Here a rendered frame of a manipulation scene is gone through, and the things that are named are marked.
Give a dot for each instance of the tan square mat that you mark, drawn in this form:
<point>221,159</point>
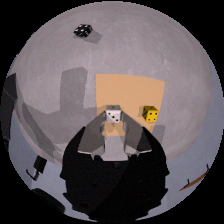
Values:
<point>132,93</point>

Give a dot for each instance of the yellow die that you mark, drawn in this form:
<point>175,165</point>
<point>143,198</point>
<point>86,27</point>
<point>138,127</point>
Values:
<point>150,113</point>

